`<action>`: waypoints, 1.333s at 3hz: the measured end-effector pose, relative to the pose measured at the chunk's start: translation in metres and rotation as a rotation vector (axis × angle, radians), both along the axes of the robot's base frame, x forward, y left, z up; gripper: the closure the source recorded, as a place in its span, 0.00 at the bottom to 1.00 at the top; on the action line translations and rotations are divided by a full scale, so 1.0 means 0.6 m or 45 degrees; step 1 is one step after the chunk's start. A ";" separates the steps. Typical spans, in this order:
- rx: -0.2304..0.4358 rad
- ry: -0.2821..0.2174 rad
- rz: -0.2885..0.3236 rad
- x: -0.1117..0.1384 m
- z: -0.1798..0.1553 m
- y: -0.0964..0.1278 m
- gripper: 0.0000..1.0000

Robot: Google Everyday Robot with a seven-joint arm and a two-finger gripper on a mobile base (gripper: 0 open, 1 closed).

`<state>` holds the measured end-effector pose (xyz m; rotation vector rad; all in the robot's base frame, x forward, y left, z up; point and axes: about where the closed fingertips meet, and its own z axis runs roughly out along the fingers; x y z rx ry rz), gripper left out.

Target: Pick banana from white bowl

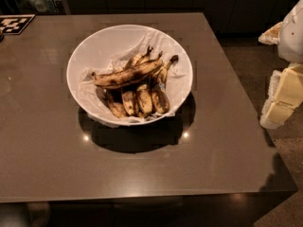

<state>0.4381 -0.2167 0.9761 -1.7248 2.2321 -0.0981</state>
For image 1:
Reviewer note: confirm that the rightmost bunch banana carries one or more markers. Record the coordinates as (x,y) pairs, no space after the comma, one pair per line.
(159,97)

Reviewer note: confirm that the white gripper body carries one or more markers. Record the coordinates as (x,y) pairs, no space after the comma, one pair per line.
(292,37)

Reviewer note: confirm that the white round bowl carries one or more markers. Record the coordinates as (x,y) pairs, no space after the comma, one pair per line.
(98,51)

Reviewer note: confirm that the bunch banana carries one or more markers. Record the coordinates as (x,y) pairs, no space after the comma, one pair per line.
(114,101)
(159,97)
(143,93)
(129,101)

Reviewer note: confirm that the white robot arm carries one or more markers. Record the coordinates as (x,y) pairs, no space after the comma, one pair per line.
(290,38)

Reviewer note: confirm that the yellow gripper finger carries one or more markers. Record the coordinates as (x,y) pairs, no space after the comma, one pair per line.
(274,115)

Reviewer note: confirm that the black white marker tag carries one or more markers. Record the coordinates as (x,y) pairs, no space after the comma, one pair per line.
(15,24)

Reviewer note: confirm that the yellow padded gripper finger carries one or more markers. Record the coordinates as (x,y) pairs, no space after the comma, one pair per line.
(286,87)

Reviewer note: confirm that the leftmost bunch banana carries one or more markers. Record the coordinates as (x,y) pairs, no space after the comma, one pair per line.
(114,101)

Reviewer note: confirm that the long top spotted banana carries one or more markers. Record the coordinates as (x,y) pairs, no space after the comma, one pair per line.
(127,76)

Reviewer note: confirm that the white paper liner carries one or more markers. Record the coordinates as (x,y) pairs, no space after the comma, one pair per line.
(164,41)

